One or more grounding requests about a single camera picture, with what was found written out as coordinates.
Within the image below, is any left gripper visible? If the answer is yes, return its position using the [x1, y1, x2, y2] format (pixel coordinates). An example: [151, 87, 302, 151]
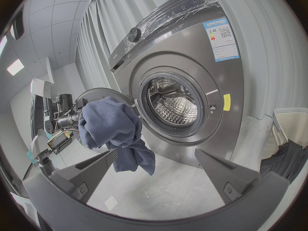
[58, 112, 80, 130]

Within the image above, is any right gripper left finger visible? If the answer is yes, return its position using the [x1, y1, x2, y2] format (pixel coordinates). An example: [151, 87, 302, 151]
[63, 149, 118, 204]

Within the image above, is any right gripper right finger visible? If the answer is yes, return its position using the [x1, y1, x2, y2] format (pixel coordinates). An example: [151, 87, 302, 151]
[194, 149, 251, 205]

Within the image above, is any blue garment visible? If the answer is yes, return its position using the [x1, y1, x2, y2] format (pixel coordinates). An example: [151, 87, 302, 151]
[78, 96, 156, 176]

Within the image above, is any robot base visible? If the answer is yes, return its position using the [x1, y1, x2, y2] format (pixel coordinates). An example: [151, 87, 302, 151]
[10, 192, 40, 229]

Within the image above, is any heap of dark clothes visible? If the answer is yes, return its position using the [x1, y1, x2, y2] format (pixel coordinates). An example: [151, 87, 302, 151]
[259, 140, 308, 180]

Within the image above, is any cream laundry basket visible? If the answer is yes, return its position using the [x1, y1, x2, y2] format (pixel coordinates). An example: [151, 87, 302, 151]
[264, 108, 308, 168]

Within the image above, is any grey washing machine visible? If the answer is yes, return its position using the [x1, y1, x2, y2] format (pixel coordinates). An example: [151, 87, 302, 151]
[107, 0, 245, 169]

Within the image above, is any white paper scrap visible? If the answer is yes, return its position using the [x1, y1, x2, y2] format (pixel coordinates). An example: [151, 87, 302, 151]
[104, 196, 118, 211]

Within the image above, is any ceiling light panel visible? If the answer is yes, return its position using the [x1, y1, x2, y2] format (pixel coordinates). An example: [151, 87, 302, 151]
[7, 59, 25, 76]
[0, 36, 8, 55]

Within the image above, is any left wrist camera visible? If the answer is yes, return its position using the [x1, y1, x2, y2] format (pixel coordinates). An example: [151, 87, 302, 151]
[75, 98, 88, 110]

